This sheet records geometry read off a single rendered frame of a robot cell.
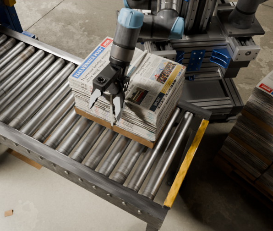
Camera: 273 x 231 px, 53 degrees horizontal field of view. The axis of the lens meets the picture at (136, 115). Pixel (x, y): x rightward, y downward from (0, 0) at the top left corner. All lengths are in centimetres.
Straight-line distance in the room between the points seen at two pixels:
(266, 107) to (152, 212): 79
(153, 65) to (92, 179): 50
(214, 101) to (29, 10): 225
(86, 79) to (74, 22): 210
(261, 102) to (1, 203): 167
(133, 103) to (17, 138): 53
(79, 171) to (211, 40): 113
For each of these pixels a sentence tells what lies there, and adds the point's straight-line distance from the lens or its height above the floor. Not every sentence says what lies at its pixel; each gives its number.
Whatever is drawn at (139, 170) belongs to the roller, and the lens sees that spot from 109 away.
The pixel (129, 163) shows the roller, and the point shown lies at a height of 80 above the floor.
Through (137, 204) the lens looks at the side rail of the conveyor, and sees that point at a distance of 104.
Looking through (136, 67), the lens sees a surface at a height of 103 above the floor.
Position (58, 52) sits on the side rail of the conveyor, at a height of 80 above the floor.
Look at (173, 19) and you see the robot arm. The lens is 97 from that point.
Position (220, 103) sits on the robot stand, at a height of 23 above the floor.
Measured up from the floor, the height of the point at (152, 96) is 104.
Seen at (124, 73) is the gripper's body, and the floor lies 112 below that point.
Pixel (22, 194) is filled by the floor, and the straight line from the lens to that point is 202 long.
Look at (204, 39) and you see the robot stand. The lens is 178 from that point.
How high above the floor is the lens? 179
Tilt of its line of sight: 54 degrees down
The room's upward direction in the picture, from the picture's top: 4 degrees clockwise
